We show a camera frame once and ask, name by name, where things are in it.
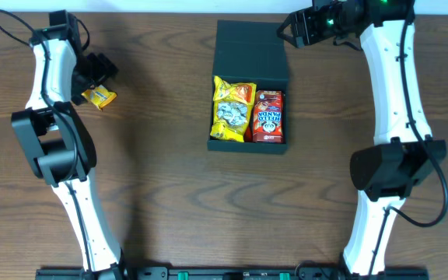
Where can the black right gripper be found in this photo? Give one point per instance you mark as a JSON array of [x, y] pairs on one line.
[[302, 24]]

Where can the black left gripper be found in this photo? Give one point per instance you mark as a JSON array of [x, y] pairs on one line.
[[105, 68]]

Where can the yellow blue candy packet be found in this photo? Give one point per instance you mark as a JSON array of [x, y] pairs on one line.
[[100, 96]]

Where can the red Hello Panda box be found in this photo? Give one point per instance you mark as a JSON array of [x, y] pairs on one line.
[[267, 117]]

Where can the black foldable container box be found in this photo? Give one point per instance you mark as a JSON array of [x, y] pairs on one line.
[[252, 52]]

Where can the orange yellow candy packet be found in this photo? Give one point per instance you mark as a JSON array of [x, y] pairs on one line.
[[242, 92]]

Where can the yellow snack bag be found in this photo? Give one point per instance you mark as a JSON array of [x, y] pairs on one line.
[[230, 121]]

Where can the red Hacks candy bag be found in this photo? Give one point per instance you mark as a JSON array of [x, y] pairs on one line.
[[248, 136]]

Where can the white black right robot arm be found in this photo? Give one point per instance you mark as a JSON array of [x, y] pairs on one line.
[[404, 151]]

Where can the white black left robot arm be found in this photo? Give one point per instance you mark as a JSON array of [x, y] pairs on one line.
[[58, 147]]

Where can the black mounting rail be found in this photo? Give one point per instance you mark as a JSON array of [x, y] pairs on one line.
[[162, 273]]

